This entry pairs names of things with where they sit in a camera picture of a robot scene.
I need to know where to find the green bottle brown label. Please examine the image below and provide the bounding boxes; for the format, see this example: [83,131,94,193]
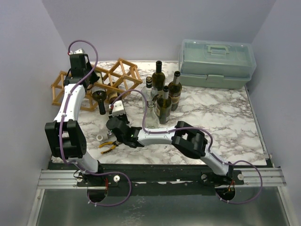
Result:
[108,90,119,104]

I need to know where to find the green bottle silver neck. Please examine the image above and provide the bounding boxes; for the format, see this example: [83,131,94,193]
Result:
[156,86,172,124]

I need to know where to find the green bottle beige label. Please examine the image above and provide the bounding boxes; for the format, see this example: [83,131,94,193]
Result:
[168,71,182,111]

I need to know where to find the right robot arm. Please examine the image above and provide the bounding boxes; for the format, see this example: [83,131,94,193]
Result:
[106,113,234,185]

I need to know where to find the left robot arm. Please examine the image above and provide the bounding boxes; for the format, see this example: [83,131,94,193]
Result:
[45,48,104,186]

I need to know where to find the dark bottle in rack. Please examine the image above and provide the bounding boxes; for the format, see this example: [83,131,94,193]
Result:
[92,73,107,115]

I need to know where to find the wooden wine rack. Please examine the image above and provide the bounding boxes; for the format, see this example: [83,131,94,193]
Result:
[51,58,143,106]

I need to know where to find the clear square liquor bottle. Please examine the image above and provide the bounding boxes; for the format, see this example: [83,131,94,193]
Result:
[141,76,158,103]

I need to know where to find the tall green wine bottle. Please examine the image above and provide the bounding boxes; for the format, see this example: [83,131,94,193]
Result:
[152,61,166,95]

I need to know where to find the white tape roll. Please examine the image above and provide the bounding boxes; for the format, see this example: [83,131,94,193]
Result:
[96,134,104,142]

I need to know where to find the clear glass carafe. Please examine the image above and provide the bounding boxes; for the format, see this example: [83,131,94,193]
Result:
[143,101,159,129]

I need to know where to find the translucent plastic toolbox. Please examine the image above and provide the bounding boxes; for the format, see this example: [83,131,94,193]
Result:
[178,39,256,89]

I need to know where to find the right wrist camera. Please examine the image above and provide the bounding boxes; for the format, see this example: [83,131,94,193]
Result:
[109,100,126,117]

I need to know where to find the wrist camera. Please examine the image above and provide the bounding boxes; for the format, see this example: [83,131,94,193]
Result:
[109,100,126,117]
[68,48,85,55]

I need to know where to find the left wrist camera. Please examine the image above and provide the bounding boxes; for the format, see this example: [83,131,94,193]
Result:
[68,48,85,55]

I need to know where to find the yellow handled pliers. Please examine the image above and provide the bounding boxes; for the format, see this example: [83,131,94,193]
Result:
[98,141,119,154]

